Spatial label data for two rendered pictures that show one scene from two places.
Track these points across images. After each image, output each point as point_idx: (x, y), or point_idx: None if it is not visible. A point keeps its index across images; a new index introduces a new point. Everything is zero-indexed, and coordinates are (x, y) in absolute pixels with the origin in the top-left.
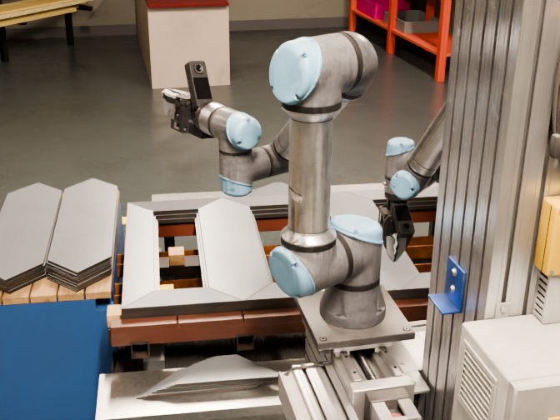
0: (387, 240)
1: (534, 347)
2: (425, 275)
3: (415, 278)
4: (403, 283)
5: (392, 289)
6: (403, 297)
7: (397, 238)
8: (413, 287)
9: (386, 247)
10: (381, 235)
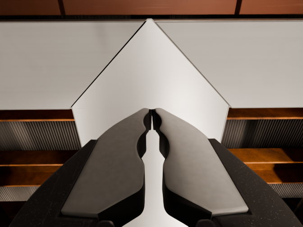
0: (226, 179)
1: None
2: (56, 95)
3: (86, 81)
4: (125, 57)
5: (169, 25)
6: (133, 19)
7: (143, 189)
8: (98, 26)
9: (213, 144)
10: None
